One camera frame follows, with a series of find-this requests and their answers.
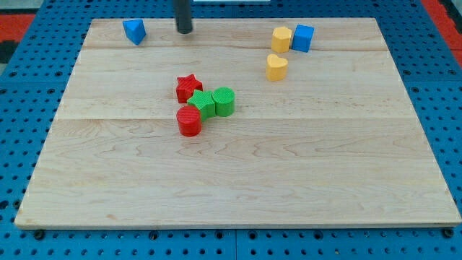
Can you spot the blue triangle block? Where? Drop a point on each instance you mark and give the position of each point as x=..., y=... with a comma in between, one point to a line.
x=134, y=30

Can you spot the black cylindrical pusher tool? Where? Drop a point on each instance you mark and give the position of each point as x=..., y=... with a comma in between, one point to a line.
x=183, y=16

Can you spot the blue cube block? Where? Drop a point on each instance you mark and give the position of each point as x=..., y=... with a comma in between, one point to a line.
x=302, y=38

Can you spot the green star block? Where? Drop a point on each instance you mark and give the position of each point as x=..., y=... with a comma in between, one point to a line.
x=204, y=102

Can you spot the red star block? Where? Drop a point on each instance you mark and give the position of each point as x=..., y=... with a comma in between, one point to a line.
x=186, y=86

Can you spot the red cylinder block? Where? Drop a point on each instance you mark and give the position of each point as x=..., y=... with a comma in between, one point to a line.
x=189, y=121

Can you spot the wooden board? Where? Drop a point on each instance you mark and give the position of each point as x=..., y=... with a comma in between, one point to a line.
x=335, y=144

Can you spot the yellow heart block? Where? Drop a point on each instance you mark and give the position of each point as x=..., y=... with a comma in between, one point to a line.
x=276, y=67

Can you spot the yellow hexagon block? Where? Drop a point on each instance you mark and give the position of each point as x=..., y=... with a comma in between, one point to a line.
x=280, y=40

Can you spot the green cylinder block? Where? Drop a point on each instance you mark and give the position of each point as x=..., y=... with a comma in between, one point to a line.
x=224, y=99

